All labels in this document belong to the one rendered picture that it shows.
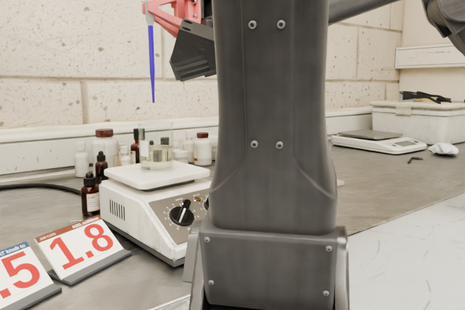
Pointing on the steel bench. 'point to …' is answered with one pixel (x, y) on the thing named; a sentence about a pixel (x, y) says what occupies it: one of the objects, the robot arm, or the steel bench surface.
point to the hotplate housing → (144, 215)
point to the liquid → (151, 59)
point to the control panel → (176, 233)
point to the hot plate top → (186, 174)
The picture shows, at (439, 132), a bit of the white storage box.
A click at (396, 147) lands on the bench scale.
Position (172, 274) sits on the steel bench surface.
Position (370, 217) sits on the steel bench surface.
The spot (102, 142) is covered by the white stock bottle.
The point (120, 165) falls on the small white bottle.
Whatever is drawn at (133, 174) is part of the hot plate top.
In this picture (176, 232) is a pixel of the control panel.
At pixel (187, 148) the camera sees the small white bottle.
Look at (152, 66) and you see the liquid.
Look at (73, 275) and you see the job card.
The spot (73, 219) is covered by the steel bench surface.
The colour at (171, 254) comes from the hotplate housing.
